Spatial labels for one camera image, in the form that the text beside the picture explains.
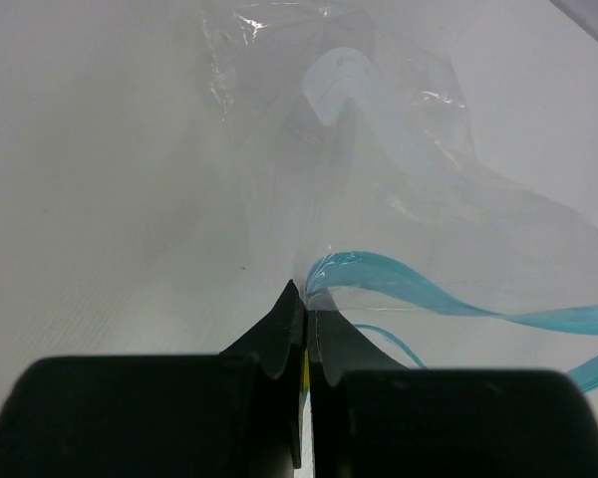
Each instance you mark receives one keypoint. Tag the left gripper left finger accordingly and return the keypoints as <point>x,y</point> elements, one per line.
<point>237,413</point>

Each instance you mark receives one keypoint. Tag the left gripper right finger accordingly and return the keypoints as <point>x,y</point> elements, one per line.
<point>374,417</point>

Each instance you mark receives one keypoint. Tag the clear zip top bag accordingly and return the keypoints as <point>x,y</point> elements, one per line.
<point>359,175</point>

